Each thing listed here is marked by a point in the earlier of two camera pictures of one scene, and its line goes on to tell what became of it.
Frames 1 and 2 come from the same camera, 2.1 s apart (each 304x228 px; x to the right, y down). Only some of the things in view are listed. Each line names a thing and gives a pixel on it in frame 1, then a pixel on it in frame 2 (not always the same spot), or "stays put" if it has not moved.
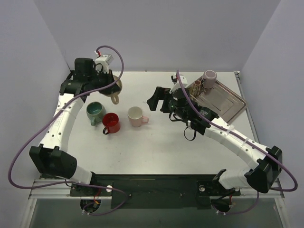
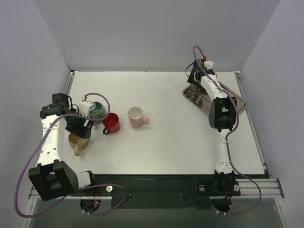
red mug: (111, 122) stays put
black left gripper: (107, 83) → (77, 126)
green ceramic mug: (95, 112) stays put
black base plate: (154, 191) stays put
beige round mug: (115, 97) → (77, 143)
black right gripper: (165, 100) → (193, 79)
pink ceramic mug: (135, 115) stays put
